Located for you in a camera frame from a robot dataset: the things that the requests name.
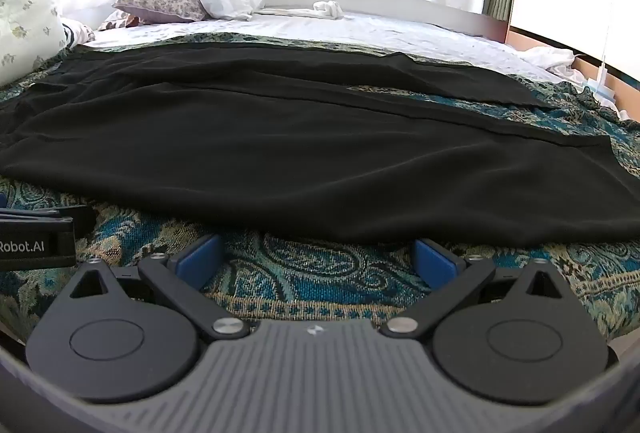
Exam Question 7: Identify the black pants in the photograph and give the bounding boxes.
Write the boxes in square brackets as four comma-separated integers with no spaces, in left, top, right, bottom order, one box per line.
[0,44,633,246]

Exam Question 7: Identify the floral white pillow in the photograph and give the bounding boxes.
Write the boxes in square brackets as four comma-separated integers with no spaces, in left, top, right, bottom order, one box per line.
[0,0,68,86]

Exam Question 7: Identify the striped cloth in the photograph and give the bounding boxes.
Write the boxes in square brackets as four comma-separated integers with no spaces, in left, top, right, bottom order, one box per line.
[62,18,96,48]

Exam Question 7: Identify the white crumpled cloth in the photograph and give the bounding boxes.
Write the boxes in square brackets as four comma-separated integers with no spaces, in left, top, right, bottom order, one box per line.
[312,0,345,20]

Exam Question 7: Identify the wooden bed frame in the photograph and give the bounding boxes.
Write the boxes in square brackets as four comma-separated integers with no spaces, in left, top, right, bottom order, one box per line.
[505,25,640,114]

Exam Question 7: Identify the light blue round container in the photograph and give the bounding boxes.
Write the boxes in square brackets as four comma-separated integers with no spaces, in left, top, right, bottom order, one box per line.
[582,68,621,106]

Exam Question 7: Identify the white cable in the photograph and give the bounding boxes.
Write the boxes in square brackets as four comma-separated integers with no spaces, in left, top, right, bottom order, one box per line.
[601,8,615,78]

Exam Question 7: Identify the grey bed rail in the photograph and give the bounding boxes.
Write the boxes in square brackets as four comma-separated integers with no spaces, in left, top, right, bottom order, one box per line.
[264,0,508,38]

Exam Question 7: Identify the white rumpled cloth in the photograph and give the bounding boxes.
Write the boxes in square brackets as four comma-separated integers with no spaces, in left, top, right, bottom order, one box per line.
[520,45,588,81]

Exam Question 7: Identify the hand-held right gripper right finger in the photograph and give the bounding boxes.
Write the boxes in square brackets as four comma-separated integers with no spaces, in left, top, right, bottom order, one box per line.
[382,238,567,341]

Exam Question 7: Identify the teal paisley blanket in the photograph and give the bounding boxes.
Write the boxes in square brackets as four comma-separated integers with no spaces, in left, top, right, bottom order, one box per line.
[0,30,640,344]

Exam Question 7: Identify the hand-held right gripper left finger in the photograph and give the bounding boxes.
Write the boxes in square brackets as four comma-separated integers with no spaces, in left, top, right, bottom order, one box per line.
[65,234,248,341]

